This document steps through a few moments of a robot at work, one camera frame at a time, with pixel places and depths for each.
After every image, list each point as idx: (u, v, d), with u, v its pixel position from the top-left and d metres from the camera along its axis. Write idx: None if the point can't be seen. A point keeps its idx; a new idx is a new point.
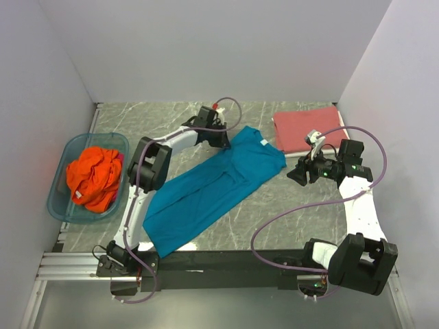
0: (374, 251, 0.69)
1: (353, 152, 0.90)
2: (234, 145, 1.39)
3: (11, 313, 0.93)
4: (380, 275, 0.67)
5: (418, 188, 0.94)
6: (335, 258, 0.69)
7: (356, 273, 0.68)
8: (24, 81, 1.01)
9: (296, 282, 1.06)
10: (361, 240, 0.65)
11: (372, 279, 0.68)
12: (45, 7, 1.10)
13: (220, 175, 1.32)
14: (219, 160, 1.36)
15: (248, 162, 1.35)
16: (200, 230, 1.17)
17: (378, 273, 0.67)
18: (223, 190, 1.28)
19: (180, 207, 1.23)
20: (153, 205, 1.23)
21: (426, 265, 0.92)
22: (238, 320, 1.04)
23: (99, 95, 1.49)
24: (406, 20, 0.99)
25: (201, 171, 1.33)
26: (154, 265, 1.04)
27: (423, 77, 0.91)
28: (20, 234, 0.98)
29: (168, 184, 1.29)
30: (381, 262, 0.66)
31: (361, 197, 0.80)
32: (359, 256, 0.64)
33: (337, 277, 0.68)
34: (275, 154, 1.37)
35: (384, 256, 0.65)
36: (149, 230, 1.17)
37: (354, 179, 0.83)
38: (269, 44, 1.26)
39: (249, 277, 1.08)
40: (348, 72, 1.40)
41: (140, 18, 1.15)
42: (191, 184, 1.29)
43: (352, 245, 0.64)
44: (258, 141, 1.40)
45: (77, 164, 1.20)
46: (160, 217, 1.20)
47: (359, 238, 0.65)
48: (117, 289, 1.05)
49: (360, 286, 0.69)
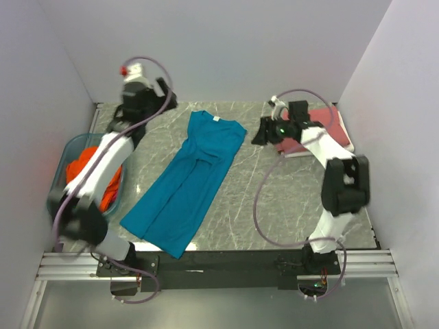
0: (350, 170, 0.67)
1: (302, 110, 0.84)
2: (193, 133, 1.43)
3: (11, 313, 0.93)
4: (365, 182, 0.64)
5: (418, 188, 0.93)
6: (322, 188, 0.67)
7: (346, 193, 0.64)
8: (25, 82, 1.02)
9: (296, 282, 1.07)
10: (337, 158, 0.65)
11: (359, 191, 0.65)
12: (45, 7, 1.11)
13: (195, 164, 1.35)
14: (185, 152, 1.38)
15: (211, 140, 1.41)
16: (200, 221, 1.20)
17: (363, 182, 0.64)
18: (204, 175, 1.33)
19: (173, 208, 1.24)
20: (145, 216, 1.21)
21: (425, 265, 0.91)
22: (238, 321, 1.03)
23: (99, 95, 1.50)
24: (406, 20, 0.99)
25: (174, 168, 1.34)
26: (154, 265, 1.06)
27: (423, 76, 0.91)
28: (20, 234, 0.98)
29: (151, 189, 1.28)
30: (361, 171, 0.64)
31: (322, 138, 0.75)
32: (339, 171, 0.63)
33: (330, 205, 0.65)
34: (229, 125, 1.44)
35: (362, 166, 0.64)
36: (152, 238, 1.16)
37: (311, 129, 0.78)
38: (269, 44, 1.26)
39: (250, 277, 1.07)
40: (348, 72, 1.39)
41: (140, 18, 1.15)
42: (173, 182, 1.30)
43: (329, 164, 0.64)
44: (211, 120, 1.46)
45: (77, 164, 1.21)
46: (159, 223, 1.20)
47: (336, 159, 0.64)
48: (117, 289, 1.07)
49: (353, 206, 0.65)
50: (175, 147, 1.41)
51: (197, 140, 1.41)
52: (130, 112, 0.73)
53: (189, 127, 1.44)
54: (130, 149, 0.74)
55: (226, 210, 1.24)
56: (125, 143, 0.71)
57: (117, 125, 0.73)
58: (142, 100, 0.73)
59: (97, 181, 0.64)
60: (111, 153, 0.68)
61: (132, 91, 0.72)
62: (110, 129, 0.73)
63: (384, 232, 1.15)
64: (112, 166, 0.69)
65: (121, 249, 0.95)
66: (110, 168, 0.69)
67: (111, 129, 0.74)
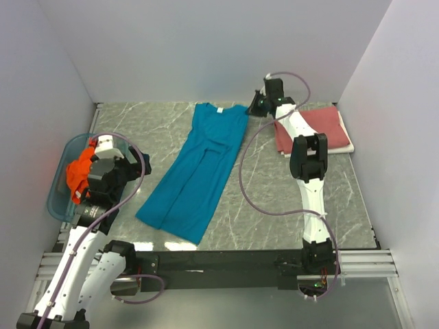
0: (313, 144, 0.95)
1: (276, 88, 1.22)
2: (199, 125, 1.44)
3: (11, 313, 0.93)
4: (323, 155, 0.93)
5: (419, 188, 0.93)
6: (292, 160, 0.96)
7: (309, 164, 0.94)
8: (25, 81, 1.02)
9: (296, 282, 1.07)
10: (302, 138, 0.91)
11: (319, 161, 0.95)
12: (44, 7, 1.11)
13: (204, 155, 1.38)
14: (193, 144, 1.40)
15: (219, 129, 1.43)
16: (214, 207, 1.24)
17: (321, 155, 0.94)
18: (213, 164, 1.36)
19: (186, 197, 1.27)
20: (159, 207, 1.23)
21: (424, 265, 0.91)
22: (237, 320, 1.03)
23: (99, 95, 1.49)
24: (407, 20, 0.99)
25: (183, 161, 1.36)
26: (154, 265, 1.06)
27: (423, 77, 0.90)
28: (20, 234, 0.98)
29: (162, 181, 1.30)
30: (320, 147, 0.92)
31: (293, 116, 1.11)
32: (304, 149, 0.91)
33: (298, 171, 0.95)
34: (234, 114, 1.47)
35: (322, 144, 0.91)
36: (169, 227, 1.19)
37: (284, 105, 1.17)
38: (269, 44, 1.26)
39: (252, 277, 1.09)
40: (348, 72, 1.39)
41: (140, 18, 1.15)
42: (183, 173, 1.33)
43: (298, 144, 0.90)
44: (215, 112, 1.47)
45: (77, 164, 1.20)
46: (173, 212, 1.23)
47: (301, 138, 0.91)
48: (117, 289, 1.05)
49: (315, 171, 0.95)
50: (175, 147, 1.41)
51: (204, 132, 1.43)
52: (99, 194, 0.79)
53: (195, 121, 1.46)
54: (103, 238, 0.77)
55: (226, 210, 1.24)
56: (95, 238, 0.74)
57: (85, 212, 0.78)
58: (110, 181, 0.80)
59: (68, 293, 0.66)
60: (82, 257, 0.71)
61: (99, 174, 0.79)
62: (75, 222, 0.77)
63: (384, 232, 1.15)
64: (84, 267, 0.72)
65: (115, 275, 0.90)
66: (82, 272, 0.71)
67: (79, 218, 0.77)
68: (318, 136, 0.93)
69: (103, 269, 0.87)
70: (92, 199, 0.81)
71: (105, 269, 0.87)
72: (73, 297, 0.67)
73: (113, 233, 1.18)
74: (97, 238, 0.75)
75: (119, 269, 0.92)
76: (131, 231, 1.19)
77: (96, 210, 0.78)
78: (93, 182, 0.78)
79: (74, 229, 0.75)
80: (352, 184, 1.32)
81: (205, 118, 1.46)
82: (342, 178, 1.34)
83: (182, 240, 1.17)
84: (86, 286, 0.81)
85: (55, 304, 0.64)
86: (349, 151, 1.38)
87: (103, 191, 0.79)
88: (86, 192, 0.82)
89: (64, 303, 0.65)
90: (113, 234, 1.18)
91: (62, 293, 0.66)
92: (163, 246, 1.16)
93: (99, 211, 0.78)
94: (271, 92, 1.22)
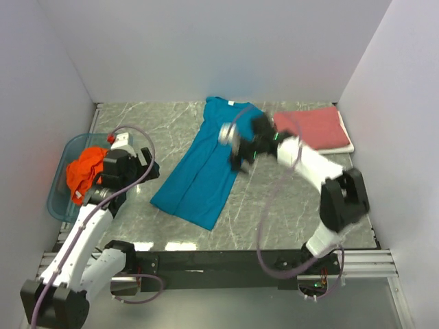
0: (343, 182, 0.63)
1: (267, 125, 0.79)
2: (210, 117, 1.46)
3: (11, 312, 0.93)
4: (363, 195, 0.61)
5: (419, 188, 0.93)
6: (324, 210, 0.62)
7: (350, 212, 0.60)
8: (25, 81, 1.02)
9: (296, 282, 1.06)
10: (332, 181, 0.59)
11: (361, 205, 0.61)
12: (45, 8, 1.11)
13: (217, 144, 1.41)
14: (206, 135, 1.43)
15: (230, 120, 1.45)
16: (226, 195, 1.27)
17: (362, 197, 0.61)
18: (226, 154, 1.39)
19: (199, 186, 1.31)
20: (173, 197, 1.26)
21: (425, 265, 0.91)
22: (237, 320, 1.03)
23: (99, 95, 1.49)
24: (407, 20, 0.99)
25: (196, 151, 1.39)
26: (154, 265, 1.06)
27: (424, 77, 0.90)
28: (20, 234, 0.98)
29: (175, 171, 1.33)
30: (356, 185, 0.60)
31: (304, 154, 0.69)
32: (339, 195, 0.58)
33: (337, 224, 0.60)
34: (244, 107, 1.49)
35: (357, 180, 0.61)
36: (183, 215, 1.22)
37: (285, 142, 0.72)
38: (269, 44, 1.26)
39: (251, 278, 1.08)
40: (348, 72, 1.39)
41: (139, 18, 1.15)
42: (196, 162, 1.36)
43: (329, 191, 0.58)
44: (226, 103, 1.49)
45: (77, 164, 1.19)
46: (187, 200, 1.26)
47: (330, 180, 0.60)
48: (117, 290, 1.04)
49: (358, 219, 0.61)
50: (175, 147, 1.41)
51: (216, 123, 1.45)
52: (111, 177, 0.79)
53: (206, 112, 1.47)
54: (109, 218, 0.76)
55: (226, 210, 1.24)
56: (103, 214, 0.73)
57: (95, 194, 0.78)
58: (122, 167, 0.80)
59: (76, 263, 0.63)
60: (89, 232, 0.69)
61: (114, 157, 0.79)
62: (87, 199, 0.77)
63: (384, 232, 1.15)
64: (92, 242, 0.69)
65: (114, 272, 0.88)
66: (90, 246, 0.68)
67: (90, 198, 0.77)
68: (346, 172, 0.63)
69: (104, 262, 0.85)
70: (103, 183, 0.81)
71: (106, 262, 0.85)
72: (79, 269, 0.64)
73: (113, 233, 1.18)
74: (105, 214, 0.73)
75: (119, 267, 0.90)
76: (131, 231, 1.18)
77: (106, 191, 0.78)
78: (108, 164, 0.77)
79: (84, 206, 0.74)
80: None
81: (215, 110, 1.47)
82: None
83: (182, 240, 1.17)
84: (87, 272, 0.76)
85: (62, 273, 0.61)
86: (349, 151, 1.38)
87: (115, 175, 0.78)
88: (99, 177, 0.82)
89: (71, 274, 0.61)
90: (113, 234, 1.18)
91: (69, 262, 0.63)
92: (164, 246, 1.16)
93: (108, 194, 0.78)
94: (260, 130, 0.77)
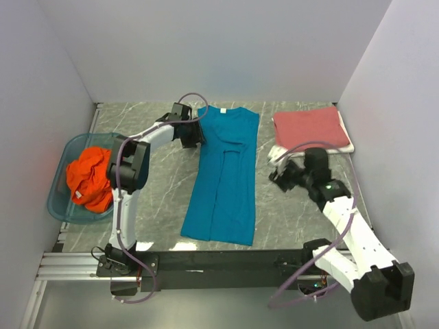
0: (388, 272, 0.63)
1: (324, 167, 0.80)
2: (212, 128, 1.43)
3: (11, 312, 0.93)
4: (405, 294, 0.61)
5: (420, 189, 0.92)
6: (358, 293, 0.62)
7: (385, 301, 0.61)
8: (25, 81, 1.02)
9: (296, 282, 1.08)
10: (380, 275, 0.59)
11: (398, 300, 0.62)
12: (44, 8, 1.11)
13: (223, 156, 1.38)
14: (212, 149, 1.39)
15: (232, 127, 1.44)
16: (253, 205, 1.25)
17: (403, 295, 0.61)
18: (236, 164, 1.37)
19: (223, 202, 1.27)
20: (198, 221, 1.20)
21: (424, 266, 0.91)
22: (236, 321, 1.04)
23: (99, 95, 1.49)
24: (406, 20, 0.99)
25: (208, 168, 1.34)
26: (154, 265, 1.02)
27: (424, 76, 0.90)
28: (20, 235, 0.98)
29: (193, 195, 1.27)
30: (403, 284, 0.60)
31: (358, 225, 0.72)
32: (381, 292, 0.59)
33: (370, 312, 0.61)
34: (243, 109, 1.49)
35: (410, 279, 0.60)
36: (214, 238, 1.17)
37: (336, 200, 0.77)
38: (268, 44, 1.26)
39: (248, 278, 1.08)
40: (348, 72, 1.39)
41: (138, 18, 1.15)
42: (212, 179, 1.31)
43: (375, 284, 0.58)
44: (219, 113, 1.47)
45: (77, 164, 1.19)
46: (216, 222, 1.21)
47: (376, 272, 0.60)
48: (117, 290, 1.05)
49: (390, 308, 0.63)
50: (175, 147, 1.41)
51: (215, 133, 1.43)
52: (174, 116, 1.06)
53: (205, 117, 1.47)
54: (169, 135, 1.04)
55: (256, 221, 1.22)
56: (171, 128, 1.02)
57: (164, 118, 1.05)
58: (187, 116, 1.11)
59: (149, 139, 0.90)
60: (161, 131, 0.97)
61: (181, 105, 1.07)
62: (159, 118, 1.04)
63: (383, 232, 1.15)
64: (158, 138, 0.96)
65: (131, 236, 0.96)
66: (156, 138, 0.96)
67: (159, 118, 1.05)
68: (399, 269, 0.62)
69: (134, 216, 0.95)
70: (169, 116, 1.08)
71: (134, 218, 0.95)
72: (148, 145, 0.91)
73: None
74: (171, 128, 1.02)
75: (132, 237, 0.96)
76: None
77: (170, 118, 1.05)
78: (176, 107, 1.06)
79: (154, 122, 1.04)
80: (352, 184, 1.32)
81: (212, 120, 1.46)
82: (342, 178, 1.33)
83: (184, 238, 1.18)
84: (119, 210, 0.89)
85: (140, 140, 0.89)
86: (349, 151, 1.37)
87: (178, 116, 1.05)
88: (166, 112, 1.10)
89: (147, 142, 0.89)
90: None
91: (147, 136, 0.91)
92: (163, 246, 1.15)
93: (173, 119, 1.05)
94: (315, 173, 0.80)
